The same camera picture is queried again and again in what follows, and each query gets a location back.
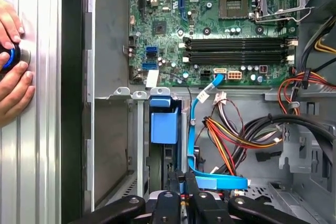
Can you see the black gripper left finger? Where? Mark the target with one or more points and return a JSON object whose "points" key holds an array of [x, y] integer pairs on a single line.
{"points": [[168, 208]]}

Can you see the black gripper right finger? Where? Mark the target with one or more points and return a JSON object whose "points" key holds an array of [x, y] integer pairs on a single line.
{"points": [[207, 208]]}

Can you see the hard disk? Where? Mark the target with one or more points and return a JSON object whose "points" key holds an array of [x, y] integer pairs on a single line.
{"points": [[164, 127]]}

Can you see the grey metal disk bay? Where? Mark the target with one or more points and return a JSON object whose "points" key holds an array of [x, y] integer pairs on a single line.
{"points": [[113, 142]]}

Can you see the person's right hand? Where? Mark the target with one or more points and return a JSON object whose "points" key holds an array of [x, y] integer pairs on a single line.
{"points": [[15, 90]]}

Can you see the person's left hand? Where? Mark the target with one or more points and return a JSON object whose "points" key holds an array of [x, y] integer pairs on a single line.
{"points": [[8, 24]]}

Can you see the grey metal drive cage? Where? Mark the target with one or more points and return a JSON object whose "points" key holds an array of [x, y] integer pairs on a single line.
{"points": [[294, 161]]}

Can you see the black open PC case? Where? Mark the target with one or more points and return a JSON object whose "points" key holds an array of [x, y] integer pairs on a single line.
{"points": [[71, 103]]}

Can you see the black RAM slot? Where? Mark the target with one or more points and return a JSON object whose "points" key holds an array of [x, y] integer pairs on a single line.
{"points": [[236, 47], [236, 61], [236, 41], [236, 55]]}

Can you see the green motherboard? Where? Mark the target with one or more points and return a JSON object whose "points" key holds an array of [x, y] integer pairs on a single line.
{"points": [[204, 11]]}

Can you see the CPU socket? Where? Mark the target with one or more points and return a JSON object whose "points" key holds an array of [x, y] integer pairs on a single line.
{"points": [[233, 3]]}

